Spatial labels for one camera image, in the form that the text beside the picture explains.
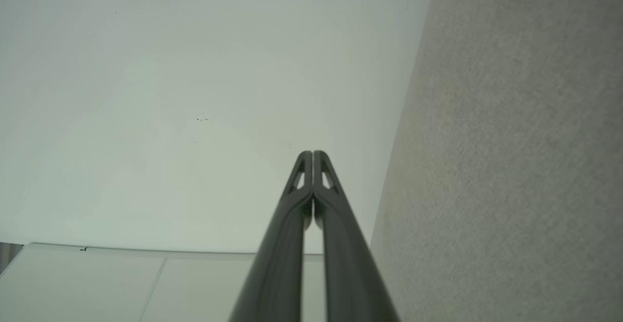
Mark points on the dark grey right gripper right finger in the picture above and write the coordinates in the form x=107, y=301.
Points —
x=348, y=263

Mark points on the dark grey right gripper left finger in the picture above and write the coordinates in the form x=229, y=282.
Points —
x=280, y=263

